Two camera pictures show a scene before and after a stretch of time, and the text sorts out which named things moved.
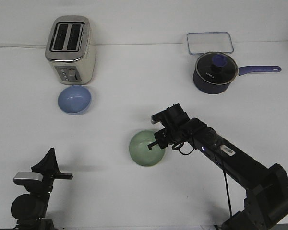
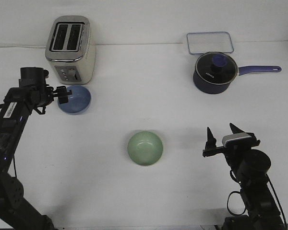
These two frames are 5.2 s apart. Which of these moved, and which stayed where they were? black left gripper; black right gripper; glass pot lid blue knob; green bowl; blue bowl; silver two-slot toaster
Moved: black right gripper; black left gripper
Stayed: silver two-slot toaster; blue bowl; glass pot lid blue knob; green bowl
